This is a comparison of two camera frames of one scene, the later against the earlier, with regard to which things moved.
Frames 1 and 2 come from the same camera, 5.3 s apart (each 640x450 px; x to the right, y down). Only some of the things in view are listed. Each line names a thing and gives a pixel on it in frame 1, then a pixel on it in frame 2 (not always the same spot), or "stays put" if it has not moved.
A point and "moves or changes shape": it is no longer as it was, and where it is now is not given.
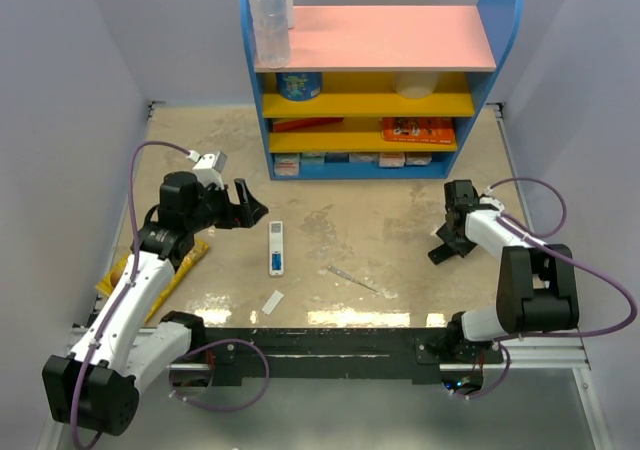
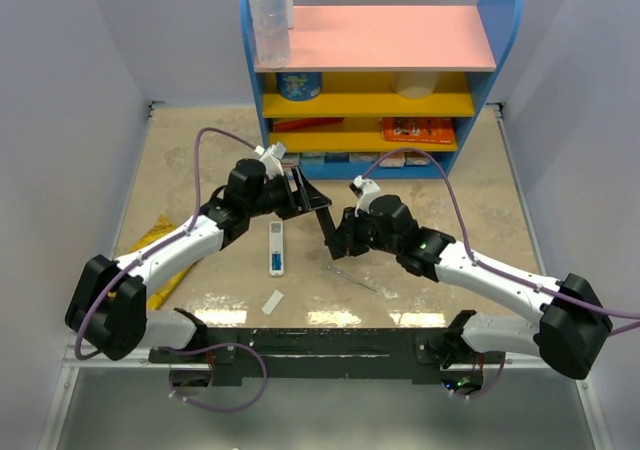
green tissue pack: x=312 y=158 stays put
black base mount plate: x=336 y=352 stays put
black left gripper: x=249 y=209 to x=308 y=198
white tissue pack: x=364 y=157 stays put
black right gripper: x=462 y=248 to x=345 y=238
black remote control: x=441 y=254 moves or changes shape
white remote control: x=276 y=248 stays put
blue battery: x=276 y=261 stays put
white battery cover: x=272 y=302 stays put
